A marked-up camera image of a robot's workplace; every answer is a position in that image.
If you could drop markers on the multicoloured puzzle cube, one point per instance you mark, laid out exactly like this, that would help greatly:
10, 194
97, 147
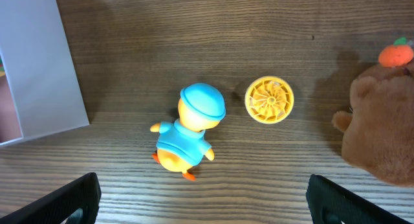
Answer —
2, 70

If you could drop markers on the yellow round fan toy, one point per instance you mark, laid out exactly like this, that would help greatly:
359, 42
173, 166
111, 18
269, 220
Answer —
269, 100

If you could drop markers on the white box pink interior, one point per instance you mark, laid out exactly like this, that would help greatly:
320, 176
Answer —
40, 93

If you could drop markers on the brown plush capybara toy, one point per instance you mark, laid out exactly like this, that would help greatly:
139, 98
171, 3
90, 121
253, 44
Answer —
378, 132

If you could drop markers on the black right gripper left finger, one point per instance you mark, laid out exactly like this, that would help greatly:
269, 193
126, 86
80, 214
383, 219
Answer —
76, 202

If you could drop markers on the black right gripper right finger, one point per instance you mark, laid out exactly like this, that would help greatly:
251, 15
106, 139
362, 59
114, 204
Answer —
330, 203

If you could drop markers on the orange duck toy blue hat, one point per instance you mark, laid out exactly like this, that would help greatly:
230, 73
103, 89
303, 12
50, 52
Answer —
181, 144

